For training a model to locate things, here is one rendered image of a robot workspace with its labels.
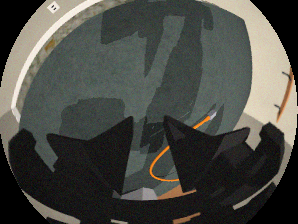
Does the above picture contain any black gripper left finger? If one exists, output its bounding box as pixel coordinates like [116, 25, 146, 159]
[46, 116, 134, 197]

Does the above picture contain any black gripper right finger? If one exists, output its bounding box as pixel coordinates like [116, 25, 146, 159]
[163, 115, 250, 193]

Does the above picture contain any orange cable with grey plug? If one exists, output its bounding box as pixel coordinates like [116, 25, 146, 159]
[149, 110, 216, 181]

